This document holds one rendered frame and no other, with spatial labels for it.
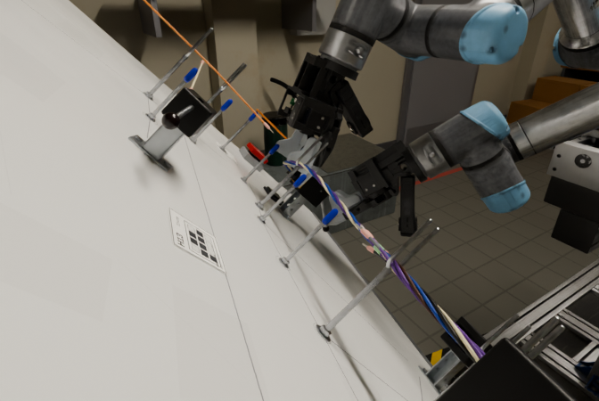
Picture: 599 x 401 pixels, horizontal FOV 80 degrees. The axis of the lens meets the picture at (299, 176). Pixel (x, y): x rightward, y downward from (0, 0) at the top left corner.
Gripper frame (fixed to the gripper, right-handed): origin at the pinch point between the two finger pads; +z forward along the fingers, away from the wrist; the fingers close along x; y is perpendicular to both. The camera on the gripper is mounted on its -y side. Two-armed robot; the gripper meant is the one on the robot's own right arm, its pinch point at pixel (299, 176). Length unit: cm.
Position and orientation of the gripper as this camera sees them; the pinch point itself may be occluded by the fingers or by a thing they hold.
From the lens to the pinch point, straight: 63.9
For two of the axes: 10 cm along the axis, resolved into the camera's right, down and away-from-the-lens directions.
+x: 3.9, 4.5, -8.0
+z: -4.0, 8.7, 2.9
